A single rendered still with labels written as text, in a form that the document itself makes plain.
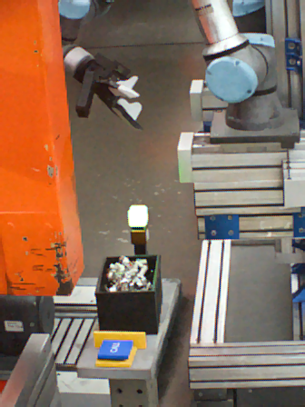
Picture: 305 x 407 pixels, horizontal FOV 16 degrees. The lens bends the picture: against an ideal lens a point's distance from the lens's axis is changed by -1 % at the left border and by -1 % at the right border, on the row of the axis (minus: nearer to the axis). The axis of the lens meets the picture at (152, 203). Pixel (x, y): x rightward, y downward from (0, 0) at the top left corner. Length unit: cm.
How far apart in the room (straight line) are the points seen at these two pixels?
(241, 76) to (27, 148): 52
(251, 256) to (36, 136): 120
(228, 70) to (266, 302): 89
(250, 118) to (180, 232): 154
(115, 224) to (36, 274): 173
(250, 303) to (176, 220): 118
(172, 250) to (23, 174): 161
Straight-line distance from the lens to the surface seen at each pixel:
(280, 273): 332
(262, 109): 268
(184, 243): 406
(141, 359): 243
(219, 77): 252
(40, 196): 249
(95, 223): 430
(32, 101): 241
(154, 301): 248
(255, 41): 264
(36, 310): 288
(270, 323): 304
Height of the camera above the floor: 168
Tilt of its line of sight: 22 degrees down
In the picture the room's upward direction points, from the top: 4 degrees counter-clockwise
